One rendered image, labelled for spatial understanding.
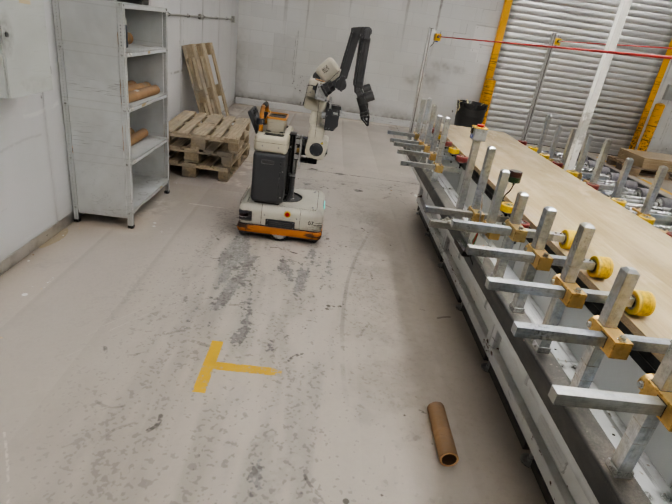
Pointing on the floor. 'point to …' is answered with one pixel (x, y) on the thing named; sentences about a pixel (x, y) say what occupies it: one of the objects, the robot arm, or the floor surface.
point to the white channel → (598, 83)
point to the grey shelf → (88, 72)
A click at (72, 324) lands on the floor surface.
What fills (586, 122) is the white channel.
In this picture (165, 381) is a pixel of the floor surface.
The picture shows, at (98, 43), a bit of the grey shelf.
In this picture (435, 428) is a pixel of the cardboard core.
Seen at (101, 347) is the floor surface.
